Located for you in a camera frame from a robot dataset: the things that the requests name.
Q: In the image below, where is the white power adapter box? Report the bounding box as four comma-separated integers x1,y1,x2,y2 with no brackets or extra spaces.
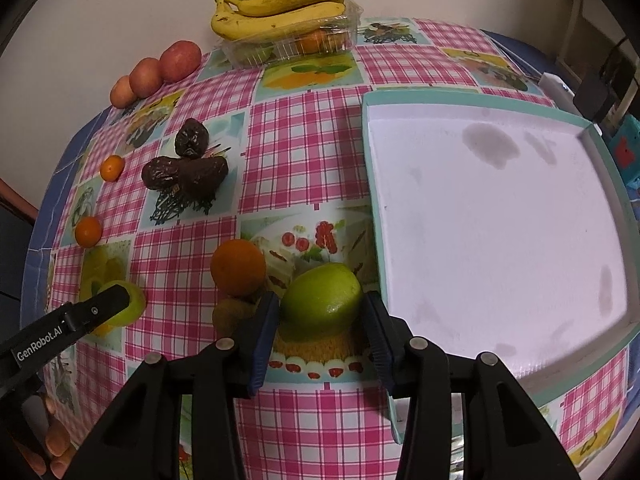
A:
538,73,575,108

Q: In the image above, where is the large orange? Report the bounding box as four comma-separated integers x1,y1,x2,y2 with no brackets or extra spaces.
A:
210,240,267,297

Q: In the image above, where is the orange in plastic container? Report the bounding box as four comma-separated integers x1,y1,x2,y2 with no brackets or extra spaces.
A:
296,29,330,55

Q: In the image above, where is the small green lime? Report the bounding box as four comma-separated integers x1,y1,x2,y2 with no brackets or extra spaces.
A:
91,278,148,337

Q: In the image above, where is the upper dark passion fruit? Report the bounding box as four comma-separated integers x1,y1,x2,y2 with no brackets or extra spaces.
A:
174,118,209,159

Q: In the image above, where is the large red apple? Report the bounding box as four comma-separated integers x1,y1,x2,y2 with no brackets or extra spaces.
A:
160,40,202,82

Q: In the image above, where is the right dark avocado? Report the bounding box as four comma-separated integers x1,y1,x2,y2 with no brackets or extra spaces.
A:
178,156,229,202

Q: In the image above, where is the teal rimmed white tray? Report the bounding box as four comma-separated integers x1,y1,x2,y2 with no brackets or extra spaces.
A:
362,89,639,450

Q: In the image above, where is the small pale red apple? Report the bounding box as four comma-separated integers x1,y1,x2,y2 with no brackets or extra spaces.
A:
110,75,138,110

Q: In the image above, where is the brown kiwi fruit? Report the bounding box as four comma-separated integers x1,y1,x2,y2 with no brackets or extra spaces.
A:
212,297,256,338

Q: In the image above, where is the large green mango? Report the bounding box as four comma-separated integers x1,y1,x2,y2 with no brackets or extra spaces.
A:
281,262,362,340

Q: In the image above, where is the pink checkered fruit tablecloth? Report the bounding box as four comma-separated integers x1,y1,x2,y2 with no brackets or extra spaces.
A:
40,18,639,479

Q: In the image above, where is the small tangerine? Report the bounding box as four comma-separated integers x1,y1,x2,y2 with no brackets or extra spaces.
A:
74,217,103,248
100,155,125,182

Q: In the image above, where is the black charger block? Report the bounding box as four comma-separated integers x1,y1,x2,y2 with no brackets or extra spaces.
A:
573,72,617,122

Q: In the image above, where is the lower yellow banana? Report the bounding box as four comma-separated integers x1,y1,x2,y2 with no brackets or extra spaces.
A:
210,0,346,41

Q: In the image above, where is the teal toy camera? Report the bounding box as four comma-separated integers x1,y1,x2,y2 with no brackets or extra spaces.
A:
608,115,640,190

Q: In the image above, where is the white shelf unit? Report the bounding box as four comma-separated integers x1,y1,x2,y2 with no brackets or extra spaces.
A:
555,0,624,81

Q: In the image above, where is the person's left hand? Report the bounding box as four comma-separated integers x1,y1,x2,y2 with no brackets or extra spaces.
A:
16,393,76,479

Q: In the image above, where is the middle red apple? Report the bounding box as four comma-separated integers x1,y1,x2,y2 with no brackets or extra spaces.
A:
129,58,163,99

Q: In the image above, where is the clear plastic fruit container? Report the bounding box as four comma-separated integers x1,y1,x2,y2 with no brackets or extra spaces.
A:
220,0,362,68

